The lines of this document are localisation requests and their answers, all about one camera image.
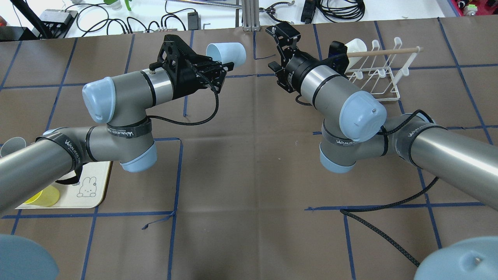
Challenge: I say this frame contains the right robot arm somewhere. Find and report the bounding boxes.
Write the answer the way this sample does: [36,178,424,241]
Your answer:
[265,22,498,280]

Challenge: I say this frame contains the light blue cup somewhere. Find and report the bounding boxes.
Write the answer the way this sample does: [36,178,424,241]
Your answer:
[206,42,247,68]

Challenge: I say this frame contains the reacher grabber tool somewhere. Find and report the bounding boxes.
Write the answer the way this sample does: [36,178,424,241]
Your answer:
[167,0,296,20]

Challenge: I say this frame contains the white cup drying rack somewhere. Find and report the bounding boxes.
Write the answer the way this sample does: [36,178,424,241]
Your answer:
[345,37,424,102]

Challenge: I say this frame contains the brown paper table cover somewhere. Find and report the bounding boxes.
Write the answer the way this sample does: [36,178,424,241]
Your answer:
[1,16,497,280]

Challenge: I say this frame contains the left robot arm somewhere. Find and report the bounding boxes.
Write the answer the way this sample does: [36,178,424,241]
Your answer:
[0,34,247,215]

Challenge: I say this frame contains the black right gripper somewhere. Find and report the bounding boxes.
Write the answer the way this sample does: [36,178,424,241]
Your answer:
[265,22,322,93]

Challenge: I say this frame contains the cream rabbit tray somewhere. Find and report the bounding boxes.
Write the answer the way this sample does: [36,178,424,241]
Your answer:
[16,161,112,209]

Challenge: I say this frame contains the black power adapter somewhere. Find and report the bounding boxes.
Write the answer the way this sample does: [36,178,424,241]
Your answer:
[187,11,201,30]

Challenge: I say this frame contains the white ikea cup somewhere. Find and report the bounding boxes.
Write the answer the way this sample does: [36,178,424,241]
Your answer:
[345,38,368,58]

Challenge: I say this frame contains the aluminium frame post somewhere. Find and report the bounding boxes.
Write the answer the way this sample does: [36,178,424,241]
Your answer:
[237,0,260,32]

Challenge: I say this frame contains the grey cup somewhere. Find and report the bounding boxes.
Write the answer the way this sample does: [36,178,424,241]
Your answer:
[0,137,26,158]

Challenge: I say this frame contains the coiled black cable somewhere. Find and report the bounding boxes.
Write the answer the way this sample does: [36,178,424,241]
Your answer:
[316,0,366,23]

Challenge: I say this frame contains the yellow cup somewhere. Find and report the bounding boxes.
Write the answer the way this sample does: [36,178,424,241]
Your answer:
[23,185,60,207]

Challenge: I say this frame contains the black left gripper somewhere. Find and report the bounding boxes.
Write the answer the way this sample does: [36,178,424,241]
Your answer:
[157,34,235,98]

